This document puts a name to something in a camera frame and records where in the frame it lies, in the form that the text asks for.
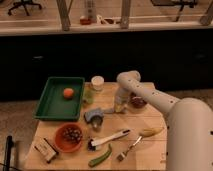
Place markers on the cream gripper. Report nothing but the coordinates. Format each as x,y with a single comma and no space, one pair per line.
119,106

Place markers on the grey towel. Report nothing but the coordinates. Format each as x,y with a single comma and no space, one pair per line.
110,110

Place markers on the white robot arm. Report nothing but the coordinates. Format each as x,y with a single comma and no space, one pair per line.
189,124

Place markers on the dark red bowl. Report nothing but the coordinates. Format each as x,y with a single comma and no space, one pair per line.
137,101

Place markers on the small metal cup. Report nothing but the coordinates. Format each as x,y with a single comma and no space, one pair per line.
96,123

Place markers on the green glass cup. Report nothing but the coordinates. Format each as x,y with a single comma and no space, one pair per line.
88,96

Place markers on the white lidded jar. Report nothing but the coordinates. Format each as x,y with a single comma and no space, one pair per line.
97,83

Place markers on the yellow banana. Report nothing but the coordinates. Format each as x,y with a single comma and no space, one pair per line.
150,132

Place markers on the orange fruit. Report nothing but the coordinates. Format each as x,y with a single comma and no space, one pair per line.
68,93

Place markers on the orange bowl with grapes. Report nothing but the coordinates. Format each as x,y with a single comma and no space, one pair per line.
68,138

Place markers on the green cucumber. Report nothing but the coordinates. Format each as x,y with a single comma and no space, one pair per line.
96,161

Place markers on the green plastic tray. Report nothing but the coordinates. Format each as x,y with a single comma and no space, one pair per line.
53,106

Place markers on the small cardboard box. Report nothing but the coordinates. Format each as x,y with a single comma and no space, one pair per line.
45,149

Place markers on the red object on shelf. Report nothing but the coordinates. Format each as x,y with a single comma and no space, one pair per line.
84,20

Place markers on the white bottle on shelf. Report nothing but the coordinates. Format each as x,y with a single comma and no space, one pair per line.
91,10

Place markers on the black office chair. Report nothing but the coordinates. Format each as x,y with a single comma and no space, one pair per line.
25,4

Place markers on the white handled brush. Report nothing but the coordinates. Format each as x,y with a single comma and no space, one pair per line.
94,143

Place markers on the black stand post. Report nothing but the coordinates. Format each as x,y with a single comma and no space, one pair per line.
7,155

